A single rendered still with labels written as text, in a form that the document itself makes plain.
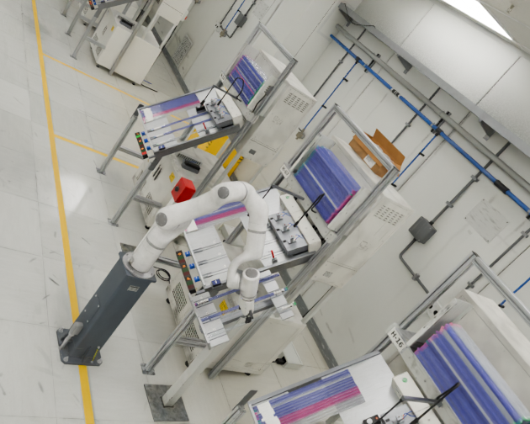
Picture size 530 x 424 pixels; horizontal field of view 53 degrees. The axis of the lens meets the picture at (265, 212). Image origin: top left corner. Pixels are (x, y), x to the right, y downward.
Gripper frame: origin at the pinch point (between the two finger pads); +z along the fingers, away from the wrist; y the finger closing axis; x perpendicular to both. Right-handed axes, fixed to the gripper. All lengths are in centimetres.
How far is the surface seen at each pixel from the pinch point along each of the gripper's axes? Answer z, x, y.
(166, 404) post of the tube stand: 81, -38, -8
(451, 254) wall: 58, 200, -45
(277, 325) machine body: 70, 45, -33
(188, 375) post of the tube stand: 59, -25, -9
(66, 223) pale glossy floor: 63, -72, -164
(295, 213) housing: 0, 61, -65
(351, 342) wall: 158, 138, -52
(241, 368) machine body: 111, 22, -33
